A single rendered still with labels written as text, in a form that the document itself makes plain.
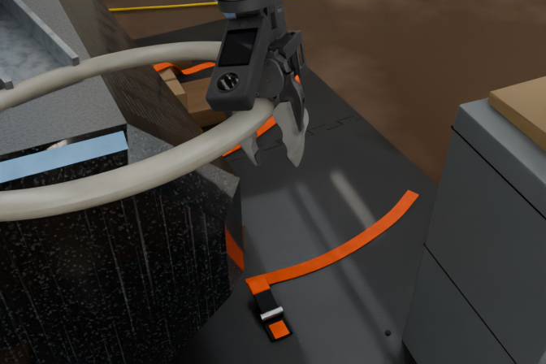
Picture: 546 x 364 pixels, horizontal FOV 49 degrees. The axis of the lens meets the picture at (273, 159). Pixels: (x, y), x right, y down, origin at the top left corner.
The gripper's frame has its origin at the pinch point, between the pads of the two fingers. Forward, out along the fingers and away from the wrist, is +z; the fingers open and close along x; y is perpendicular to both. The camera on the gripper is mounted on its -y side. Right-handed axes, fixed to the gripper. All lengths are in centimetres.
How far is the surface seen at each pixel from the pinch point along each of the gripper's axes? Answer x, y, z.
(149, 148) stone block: 43, 33, 17
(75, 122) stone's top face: 55, 28, 8
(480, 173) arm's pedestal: -21, 51, 31
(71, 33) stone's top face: 77, 59, -1
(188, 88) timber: 108, 154, 53
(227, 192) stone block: 35, 46, 35
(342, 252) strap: 27, 95, 90
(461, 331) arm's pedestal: -16, 50, 75
